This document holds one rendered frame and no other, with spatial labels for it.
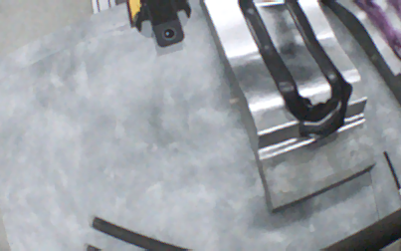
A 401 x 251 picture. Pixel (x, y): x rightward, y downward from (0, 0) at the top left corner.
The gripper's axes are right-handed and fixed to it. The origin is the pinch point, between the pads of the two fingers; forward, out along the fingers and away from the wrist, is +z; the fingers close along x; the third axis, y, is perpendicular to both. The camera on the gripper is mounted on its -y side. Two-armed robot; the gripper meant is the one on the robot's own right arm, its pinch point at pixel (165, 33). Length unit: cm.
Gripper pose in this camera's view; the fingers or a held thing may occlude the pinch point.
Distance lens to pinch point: 106.1
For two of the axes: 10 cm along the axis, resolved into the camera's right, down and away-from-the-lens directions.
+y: -2.8, -9.1, 3.2
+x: -9.6, 2.7, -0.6
